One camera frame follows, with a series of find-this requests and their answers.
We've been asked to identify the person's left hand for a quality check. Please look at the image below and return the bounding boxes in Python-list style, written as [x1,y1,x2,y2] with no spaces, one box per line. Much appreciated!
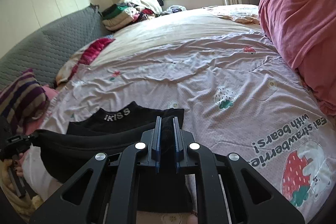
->
[9,153,25,177]

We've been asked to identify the pink comforter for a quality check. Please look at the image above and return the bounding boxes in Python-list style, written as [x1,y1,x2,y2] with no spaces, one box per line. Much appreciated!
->
[259,0,335,116]

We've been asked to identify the red and cream blanket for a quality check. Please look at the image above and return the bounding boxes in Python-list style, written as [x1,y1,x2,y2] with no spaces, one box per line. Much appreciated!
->
[55,35,115,86]

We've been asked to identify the stack of folded clothes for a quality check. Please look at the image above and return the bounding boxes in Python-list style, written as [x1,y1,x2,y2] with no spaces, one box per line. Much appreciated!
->
[101,2,158,32]

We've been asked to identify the person's right hand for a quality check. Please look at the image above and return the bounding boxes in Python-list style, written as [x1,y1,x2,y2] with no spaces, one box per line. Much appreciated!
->
[186,210,198,224]

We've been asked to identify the black sweater orange cuffs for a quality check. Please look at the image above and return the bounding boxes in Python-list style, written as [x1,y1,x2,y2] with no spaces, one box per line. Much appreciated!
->
[33,102,193,213]

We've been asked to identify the pink strawberry bear bedsheet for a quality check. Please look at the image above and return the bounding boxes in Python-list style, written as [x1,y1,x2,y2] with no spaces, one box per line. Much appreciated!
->
[42,9,335,223]

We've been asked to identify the grey quilted headboard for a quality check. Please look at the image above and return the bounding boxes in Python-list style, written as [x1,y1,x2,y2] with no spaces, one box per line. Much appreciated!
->
[1,5,110,89]

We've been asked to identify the purple striped pillow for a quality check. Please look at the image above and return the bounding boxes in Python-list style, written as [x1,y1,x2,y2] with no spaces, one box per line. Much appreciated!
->
[1,69,49,135]

